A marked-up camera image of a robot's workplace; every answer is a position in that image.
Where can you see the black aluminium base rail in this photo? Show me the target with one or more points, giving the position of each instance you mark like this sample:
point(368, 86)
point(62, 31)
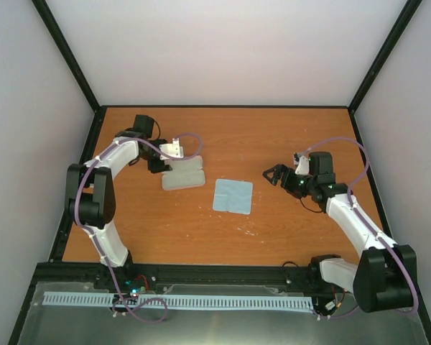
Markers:
point(155, 277)

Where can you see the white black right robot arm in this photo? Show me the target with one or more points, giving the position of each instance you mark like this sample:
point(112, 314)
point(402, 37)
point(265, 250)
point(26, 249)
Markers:
point(385, 276)

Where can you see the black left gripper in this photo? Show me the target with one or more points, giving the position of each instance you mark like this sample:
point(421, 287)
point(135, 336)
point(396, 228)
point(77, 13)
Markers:
point(159, 167)

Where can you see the light blue cleaning cloth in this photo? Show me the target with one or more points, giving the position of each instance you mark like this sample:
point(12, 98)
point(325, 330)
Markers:
point(233, 196)

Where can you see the pink glasses case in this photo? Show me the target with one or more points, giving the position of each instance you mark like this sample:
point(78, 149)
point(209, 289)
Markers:
point(183, 174)

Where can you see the light blue slotted cable duct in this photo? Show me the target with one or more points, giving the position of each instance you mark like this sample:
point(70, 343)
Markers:
point(188, 302)

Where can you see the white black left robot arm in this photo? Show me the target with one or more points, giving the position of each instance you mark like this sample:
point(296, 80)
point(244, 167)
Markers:
point(89, 194)

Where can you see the clear acrylic front plate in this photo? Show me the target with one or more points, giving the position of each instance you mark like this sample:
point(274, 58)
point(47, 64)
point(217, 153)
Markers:
point(150, 321)

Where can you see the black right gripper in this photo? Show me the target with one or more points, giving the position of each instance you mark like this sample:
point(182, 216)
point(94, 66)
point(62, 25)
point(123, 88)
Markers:
point(286, 184)

